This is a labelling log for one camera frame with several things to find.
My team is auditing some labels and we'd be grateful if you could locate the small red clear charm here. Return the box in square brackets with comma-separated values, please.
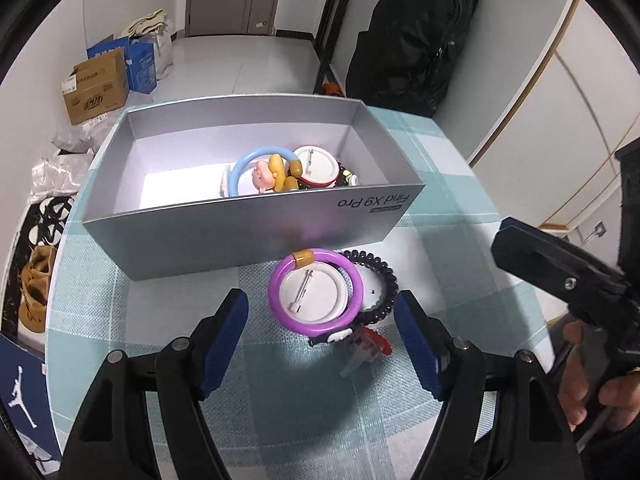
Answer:
[308, 325, 393, 377]

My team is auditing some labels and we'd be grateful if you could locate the white pin badge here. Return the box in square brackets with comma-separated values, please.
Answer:
[279, 262, 349, 324]

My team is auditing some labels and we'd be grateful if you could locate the pink pig toy charm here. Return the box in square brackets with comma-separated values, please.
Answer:
[252, 154, 303, 194]

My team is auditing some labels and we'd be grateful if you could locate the light blue ring bracelet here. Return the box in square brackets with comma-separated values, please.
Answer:
[228, 145, 302, 198]

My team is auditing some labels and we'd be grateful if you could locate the red rimmed pin badge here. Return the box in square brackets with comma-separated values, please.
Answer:
[294, 145, 340, 188]

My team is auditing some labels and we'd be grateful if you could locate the person's right hand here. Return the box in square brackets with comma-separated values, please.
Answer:
[556, 320, 640, 434]

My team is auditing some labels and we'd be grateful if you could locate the teal plaid tablecloth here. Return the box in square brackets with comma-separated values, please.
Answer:
[46, 110, 553, 479]

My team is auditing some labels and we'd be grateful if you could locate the grey open phone box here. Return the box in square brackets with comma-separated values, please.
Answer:
[82, 94, 423, 281]

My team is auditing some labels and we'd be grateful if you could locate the tan suede boot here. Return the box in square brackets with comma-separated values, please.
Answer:
[18, 245, 56, 334]

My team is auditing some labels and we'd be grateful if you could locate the blue Jordan shoe box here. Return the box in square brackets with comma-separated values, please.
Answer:
[0, 335, 61, 474]

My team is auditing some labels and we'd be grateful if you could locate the black white sneaker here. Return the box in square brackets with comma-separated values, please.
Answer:
[21, 196, 75, 248]

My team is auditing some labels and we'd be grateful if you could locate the silver plastic parcel bag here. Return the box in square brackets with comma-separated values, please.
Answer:
[28, 151, 94, 205]

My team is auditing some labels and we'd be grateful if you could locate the black backpack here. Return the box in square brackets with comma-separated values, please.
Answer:
[346, 0, 480, 118]

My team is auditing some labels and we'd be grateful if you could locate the grey plastic parcel bag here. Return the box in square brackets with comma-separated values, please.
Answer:
[52, 110, 122, 154]

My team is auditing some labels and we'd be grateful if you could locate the orange black tool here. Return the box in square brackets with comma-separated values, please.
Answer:
[320, 81, 344, 96]

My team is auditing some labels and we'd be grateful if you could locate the brown cardboard box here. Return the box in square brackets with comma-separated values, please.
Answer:
[61, 48, 129, 125]

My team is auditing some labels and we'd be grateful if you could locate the blue cardboard box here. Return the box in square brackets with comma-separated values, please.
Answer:
[87, 37, 157, 94]

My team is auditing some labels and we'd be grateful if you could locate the beige tote bag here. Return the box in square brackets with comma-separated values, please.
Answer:
[119, 9, 174, 80]

